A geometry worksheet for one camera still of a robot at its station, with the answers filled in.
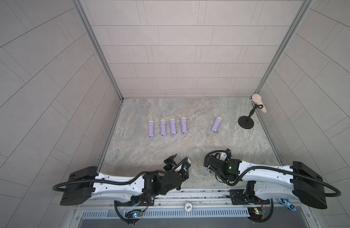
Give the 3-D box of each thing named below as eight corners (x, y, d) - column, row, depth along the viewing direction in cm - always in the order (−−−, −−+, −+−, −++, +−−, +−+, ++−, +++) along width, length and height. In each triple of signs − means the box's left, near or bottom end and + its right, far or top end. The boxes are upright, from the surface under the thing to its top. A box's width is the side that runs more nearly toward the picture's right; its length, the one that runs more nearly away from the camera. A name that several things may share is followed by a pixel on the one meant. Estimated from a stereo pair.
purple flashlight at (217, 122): (210, 130, 99) (210, 128, 97) (216, 118, 106) (217, 115, 103) (215, 133, 98) (216, 130, 95) (221, 120, 105) (222, 118, 102)
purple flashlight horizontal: (160, 136, 95) (159, 134, 93) (160, 121, 103) (160, 119, 101) (166, 135, 95) (165, 134, 94) (166, 121, 103) (165, 119, 102)
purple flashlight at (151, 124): (148, 137, 95) (147, 135, 93) (149, 122, 102) (148, 120, 100) (153, 136, 95) (153, 134, 93) (154, 122, 103) (153, 120, 100)
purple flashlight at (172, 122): (170, 135, 96) (170, 133, 94) (170, 120, 104) (169, 118, 102) (176, 135, 96) (176, 133, 94) (175, 119, 104) (175, 117, 102)
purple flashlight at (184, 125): (180, 133, 97) (180, 131, 95) (180, 119, 105) (180, 117, 103) (187, 133, 97) (187, 131, 95) (186, 119, 105) (186, 117, 103)
